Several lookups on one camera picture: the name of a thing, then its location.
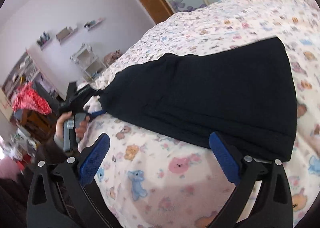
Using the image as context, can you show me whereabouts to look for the person's left hand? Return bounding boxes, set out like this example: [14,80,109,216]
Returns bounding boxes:
[55,111,90,145]

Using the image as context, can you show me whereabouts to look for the white wire rack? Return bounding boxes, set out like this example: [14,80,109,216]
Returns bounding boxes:
[70,43,105,81]

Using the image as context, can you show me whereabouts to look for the red patterned cloth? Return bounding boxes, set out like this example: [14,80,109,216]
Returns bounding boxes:
[11,82,52,116]

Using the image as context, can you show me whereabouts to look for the bear print blanket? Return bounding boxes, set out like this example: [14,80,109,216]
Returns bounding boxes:
[75,0,320,228]

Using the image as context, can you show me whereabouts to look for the pink cloth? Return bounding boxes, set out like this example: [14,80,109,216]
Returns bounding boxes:
[0,157,23,181]

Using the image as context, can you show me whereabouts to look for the white wall shelf with box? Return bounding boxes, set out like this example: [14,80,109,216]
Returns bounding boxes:
[55,26,78,44]

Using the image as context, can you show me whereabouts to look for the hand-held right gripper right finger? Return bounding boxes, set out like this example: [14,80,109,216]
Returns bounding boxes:
[209,132,293,228]

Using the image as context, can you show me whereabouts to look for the pink clutter pile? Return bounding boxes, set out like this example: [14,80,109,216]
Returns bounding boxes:
[104,50,123,65]

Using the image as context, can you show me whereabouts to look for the white wall shelf dark items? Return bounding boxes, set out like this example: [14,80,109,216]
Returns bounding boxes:
[36,31,53,50]

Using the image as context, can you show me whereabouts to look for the black pants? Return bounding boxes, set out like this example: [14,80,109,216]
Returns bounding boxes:
[96,36,298,162]

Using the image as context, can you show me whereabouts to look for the white wall shelf small items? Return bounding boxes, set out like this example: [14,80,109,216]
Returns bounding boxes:
[84,17,105,31]

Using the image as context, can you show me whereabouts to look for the cluttered bookshelf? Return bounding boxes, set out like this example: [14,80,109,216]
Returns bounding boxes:
[0,51,60,119]

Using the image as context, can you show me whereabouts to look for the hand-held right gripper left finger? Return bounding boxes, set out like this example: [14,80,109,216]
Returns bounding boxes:
[26,133,113,228]

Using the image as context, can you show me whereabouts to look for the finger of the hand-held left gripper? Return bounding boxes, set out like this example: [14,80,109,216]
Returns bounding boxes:
[86,109,105,118]

